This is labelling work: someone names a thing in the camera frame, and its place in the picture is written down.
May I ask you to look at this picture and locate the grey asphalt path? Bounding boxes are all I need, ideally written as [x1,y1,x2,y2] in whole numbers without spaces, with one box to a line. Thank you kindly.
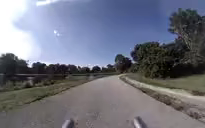
[0,74,205,128]

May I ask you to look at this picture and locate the distant row of trees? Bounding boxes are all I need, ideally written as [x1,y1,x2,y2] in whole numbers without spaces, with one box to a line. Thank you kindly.
[0,52,117,76]

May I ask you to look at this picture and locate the grass slope by trees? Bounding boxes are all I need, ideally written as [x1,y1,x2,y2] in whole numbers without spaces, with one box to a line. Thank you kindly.
[126,70,205,97]

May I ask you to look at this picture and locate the lone dark green tree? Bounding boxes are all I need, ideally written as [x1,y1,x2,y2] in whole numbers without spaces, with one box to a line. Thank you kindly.
[114,53,133,74]

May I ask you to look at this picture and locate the waterside reeds and bushes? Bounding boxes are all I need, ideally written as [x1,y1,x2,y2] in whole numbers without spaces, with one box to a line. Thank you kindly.
[0,75,69,90]

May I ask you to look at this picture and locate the robot's own part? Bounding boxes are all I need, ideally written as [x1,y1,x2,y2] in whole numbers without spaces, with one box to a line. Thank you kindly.
[61,118,75,128]
[133,116,145,128]

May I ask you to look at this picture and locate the grass verge by water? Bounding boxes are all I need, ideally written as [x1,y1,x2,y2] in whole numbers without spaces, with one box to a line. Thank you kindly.
[0,75,106,114]

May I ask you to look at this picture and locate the pale gravel strip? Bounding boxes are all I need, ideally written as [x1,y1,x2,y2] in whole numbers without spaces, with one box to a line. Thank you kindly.
[119,74,205,127]

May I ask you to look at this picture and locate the dense wood of trees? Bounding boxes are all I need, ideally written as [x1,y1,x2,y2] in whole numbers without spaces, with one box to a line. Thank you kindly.
[129,8,205,79]

